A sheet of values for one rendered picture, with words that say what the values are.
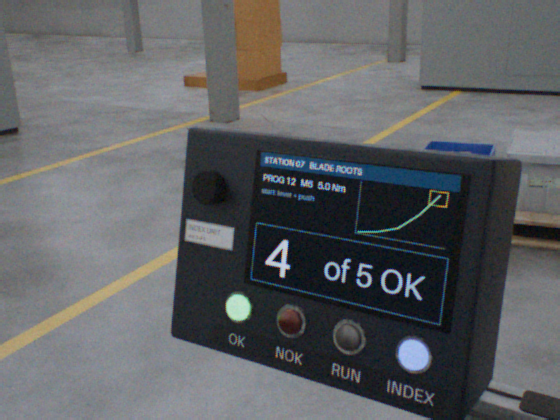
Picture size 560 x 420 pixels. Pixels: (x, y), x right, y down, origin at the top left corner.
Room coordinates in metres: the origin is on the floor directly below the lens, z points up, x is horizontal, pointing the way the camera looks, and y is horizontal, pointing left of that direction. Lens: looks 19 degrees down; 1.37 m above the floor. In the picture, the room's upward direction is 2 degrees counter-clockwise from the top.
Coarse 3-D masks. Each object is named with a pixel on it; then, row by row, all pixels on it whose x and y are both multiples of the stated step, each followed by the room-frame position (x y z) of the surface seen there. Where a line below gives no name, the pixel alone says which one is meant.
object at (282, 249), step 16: (256, 224) 0.48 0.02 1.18; (272, 224) 0.47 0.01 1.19; (256, 240) 0.48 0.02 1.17; (272, 240) 0.47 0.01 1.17; (288, 240) 0.46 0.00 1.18; (304, 240) 0.46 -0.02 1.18; (256, 256) 0.47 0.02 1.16; (272, 256) 0.47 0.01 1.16; (288, 256) 0.46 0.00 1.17; (304, 256) 0.45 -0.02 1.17; (256, 272) 0.47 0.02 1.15; (272, 272) 0.46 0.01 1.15; (288, 272) 0.46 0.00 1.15; (304, 272) 0.45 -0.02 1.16; (288, 288) 0.45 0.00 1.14
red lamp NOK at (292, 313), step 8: (288, 304) 0.45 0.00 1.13; (280, 312) 0.45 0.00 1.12; (288, 312) 0.44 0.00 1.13; (296, 312) 0.44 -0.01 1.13; (304, 312) 0.44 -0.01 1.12; (280, 320) 0.44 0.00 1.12; (288, 320) 0.44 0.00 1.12; (296, 320) 0.44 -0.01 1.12; (304, 320) 0.44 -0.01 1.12; (280, 328) 0.44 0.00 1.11; (288, 328) 0.44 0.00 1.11; (296, 328) 0.44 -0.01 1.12; (304, 328) 0.44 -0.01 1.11; (288, 336) 0.44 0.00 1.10; (296, 336) 0.44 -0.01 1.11
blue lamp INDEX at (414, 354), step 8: (408, 336) 0.40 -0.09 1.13; (416, 336) 0.40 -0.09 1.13; (400, 344) 0.40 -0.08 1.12; (408, 344) 0.39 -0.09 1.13; (416, 344) 0.39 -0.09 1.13; (424, 344) 0.39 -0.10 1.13; (400, 352) 0.39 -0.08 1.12; (408, 352) 0.39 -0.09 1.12; (416, 352) 0.39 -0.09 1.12; (424, 352) 0.39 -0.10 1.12; (432, 352) 0.39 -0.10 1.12; (400, 360) 0.39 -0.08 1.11; (408, 360) 0.39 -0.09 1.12; (416, 360) 0.38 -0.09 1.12; (424, 360) 0.38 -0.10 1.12; (432, 360) 0.39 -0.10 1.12; (408, 368) 0.39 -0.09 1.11; (416, 368) 0.39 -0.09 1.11; (424, 368) 0.39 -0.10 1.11
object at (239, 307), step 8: (232, 296) 0.47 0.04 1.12; (240, 296) 0.47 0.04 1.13; (248, 296) 0.47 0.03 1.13; (232, 304) 0.47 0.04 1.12; (240, 304) 0.46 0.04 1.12; (248, 304) 0.47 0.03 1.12; (232, 312) 0.46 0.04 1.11; (240, 312) 0.46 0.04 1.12; (248, 312) 0.46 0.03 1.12; (232, 320) 0.47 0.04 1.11; (240, 320) 0.47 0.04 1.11; (248, 320) 0.46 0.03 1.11
